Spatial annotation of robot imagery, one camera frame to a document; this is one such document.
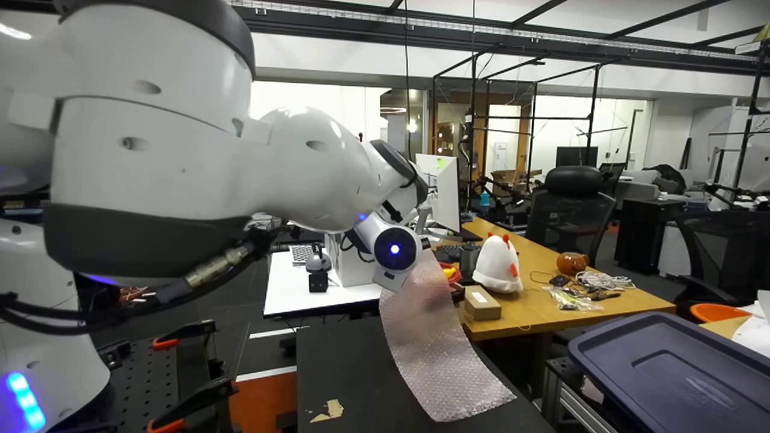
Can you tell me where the clear bubble wrap sheet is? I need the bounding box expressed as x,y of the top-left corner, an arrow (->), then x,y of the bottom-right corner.
378,248 -> 520,425

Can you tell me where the white computer monitor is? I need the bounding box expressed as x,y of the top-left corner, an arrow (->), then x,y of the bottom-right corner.
415,151 -> 465,235

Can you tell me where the large white box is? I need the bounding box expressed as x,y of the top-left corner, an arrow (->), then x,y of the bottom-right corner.
322,228 -> 381,288

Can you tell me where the black cup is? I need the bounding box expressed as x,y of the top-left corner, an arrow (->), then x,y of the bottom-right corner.
456,240 -> 484,283

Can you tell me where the white table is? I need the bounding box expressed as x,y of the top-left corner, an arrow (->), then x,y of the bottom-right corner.
261,248 -> 384,318

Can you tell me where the tan black small box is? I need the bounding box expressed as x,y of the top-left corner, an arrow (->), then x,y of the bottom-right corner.
462,283 -> 506,321

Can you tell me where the wooden desk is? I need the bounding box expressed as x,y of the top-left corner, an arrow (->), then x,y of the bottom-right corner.
431,214 -> 677,344

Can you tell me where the black office chair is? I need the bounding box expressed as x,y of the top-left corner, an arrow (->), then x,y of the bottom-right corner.
524,163 -> 619,260

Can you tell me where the brown bowl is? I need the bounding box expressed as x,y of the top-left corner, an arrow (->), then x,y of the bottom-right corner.
556,249 -> 590,276

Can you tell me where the tan cardboard scrap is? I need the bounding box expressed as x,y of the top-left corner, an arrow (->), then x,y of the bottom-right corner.
308,396 -> 346,425

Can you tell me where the black computer monitor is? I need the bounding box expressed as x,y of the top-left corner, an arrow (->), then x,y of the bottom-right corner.
554,143 -> 602,169

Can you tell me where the pile of snack packets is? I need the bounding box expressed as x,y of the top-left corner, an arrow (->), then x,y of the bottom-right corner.
545,264 -> 636,313

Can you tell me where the black orange clamp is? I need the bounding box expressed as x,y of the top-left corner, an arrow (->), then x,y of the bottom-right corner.
147,374 -> 239,433
152,318 -> 218,354

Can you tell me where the black metal cart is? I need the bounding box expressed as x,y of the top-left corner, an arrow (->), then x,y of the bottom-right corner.
542,355 -> 612,433

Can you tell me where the dark blue storage bin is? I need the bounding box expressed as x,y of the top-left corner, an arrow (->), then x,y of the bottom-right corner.
565,309 -> 770,433

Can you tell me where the orange bowl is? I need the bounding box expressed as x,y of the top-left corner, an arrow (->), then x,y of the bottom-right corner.
687,300 -> 752,324

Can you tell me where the white paper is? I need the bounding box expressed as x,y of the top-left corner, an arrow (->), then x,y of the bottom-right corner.
732,290 -> 770,359

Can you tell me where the black overhead metal frame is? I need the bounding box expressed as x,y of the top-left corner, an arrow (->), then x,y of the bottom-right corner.
231,0 -> 770,78

